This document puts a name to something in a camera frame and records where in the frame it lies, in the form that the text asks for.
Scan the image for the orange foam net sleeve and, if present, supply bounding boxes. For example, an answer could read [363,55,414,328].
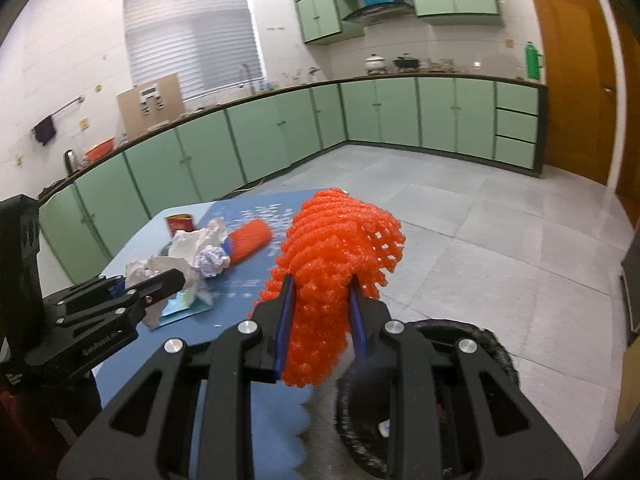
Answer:
[255,188,406,388]

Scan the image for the black trash bin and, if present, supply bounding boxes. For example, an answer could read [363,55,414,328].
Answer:
[335,318,520,479]

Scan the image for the light blue wrapper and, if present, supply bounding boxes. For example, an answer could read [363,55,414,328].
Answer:
[158,290,214,327]

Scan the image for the green lower cabinets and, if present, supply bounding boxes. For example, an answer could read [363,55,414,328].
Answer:
[40,75,548,283]

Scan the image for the crumpled white paper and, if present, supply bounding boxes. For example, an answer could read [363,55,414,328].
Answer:
[125,218,231,330]

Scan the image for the red paper cup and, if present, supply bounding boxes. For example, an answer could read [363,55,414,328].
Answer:
[165,214,195,237]

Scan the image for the blue plastic bag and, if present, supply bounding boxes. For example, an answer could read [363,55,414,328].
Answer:
[221,236,233,257]

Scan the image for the steel kettle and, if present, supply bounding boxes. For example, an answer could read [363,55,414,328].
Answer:
[63,150,80,176]

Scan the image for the orange basin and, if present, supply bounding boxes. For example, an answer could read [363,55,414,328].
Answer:
[85,138,115,164]

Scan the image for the dark hanging towel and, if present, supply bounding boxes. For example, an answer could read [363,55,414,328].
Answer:
[32,115,58,146]

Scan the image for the cardboard box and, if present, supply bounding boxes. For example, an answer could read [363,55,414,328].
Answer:
[117,74,186,141]

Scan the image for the chrome faucet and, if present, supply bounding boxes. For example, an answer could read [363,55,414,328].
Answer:
[239,63,256,96]

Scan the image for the window blind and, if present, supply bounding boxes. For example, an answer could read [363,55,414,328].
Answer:
[122,0,265,99]

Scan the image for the wooden door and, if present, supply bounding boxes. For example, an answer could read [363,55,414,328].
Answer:
[614,10,640,226]
[534,0,617,184]

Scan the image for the white pot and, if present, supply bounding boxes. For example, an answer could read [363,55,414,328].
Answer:
[364,54,387,75]

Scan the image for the black wok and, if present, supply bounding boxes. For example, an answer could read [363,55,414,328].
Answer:
[393,54,420,73]

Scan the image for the range hood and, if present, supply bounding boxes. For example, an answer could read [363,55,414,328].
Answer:
[344,2,416,26]

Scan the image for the green thermos bottle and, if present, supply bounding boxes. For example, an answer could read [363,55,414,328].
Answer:
[524,41,544,81]

